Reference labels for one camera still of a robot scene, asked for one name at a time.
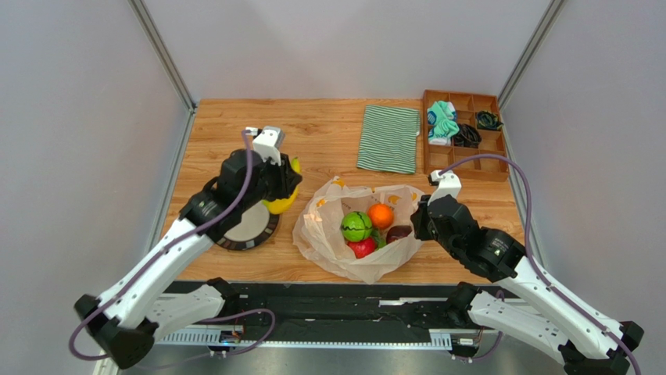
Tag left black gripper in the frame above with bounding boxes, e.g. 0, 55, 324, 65
238, 150, 301, 211

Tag yellow banana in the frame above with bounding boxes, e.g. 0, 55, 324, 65
262, 157, 302, 215

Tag dark purple fruit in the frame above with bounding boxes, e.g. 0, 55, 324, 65
385, 225, 413, 244

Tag orange fruit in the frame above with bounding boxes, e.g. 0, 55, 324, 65
367, 203, 395, 230

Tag banana print plastic bag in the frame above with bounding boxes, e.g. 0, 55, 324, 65
292, 176, 424, 284

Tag red apple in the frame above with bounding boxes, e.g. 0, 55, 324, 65
346, 237, 377, 259

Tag green striped ball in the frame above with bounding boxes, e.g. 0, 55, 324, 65
340, 211, 373, 242

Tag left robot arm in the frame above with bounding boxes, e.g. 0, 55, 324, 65
68, 148, 303, 370

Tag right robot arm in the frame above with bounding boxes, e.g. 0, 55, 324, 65
411, 195, 644, 374

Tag black fruit bowl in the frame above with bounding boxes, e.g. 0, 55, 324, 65
216, 203, 280, 251

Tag green striped cloth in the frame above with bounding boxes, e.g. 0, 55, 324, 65
356, 105, 421, 174

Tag wooden compartment tray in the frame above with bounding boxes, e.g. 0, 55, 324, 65
421, 90, 510, 182

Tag teal white socks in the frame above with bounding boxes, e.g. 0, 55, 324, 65
426, 101, 460, 145

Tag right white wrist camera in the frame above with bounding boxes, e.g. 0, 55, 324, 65
428, 170, 462, 205

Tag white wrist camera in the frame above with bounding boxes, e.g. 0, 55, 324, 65
245, 126, 286, 166
428, 170, 462, 205

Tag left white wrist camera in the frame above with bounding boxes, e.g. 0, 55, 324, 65
245, 126, 286, 166

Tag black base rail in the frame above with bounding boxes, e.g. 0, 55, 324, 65
106, 280, 578, 360

